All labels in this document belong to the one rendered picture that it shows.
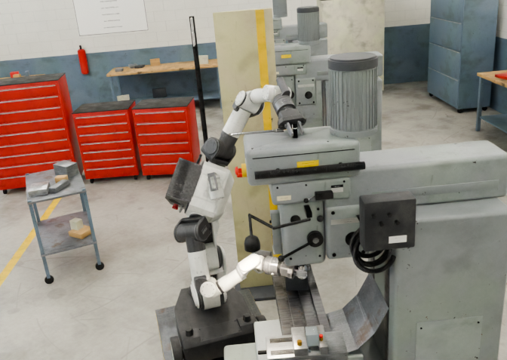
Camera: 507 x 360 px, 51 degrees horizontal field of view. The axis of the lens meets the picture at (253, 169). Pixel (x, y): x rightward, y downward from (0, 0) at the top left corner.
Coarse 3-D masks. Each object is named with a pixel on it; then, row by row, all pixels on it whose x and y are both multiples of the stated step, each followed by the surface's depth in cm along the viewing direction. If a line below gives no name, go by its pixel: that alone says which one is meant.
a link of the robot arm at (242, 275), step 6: (246, 258) 253; (252, 258) 252; (258, 258) 251; (240, 264) 252; (246, 264) 251; (252, 264) 250; (258, 264) 251; (240, 270) 252; (246, 270) 250; (240, 276) 253; (246, 276) 257
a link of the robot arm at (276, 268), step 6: (276, 258) 251; (270, 264) 249; (276, 264) 248; (282, 264) 249; (270, 270) 249; (276, 270) 248; (282, 270) 247; (288, 270) 245; (288, 276) 245; (294, 276) 248
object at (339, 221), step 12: (324, 216) 229; (336, 216) 225; (348, 216) 226; (324, 228) 232; (336, 228) 228; (348, 228) 228; (336, 240) 230; (348, 240) 230; (336, 252) 232; (348, 252) 232
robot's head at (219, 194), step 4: (212, 180) 248; (212, 184) 247; (208, 188) 254; (212, 188) 248; (220, 188) 248; (212, 192) 247; (216, 192) 246; (220, 192) 247; (212, 196) 247; (216, 196) 246; (220, 196) 246; (224, 196) 249
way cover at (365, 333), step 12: (372, 276) 265; (360, 288) 272; (372, 288) 260; (360, 300) 268; (372, 300) 256; (384, 300) 245; (336, 312) 274; (348, 312) 270; (360, 312) 262; (372, 312) 252; (384, 312) 242; (336, 324) 267; (348, 324) 264; (360, 324) 256; (372, 324) 248; (348, 336) 256; (360, 336) 250; (348, 348) 249
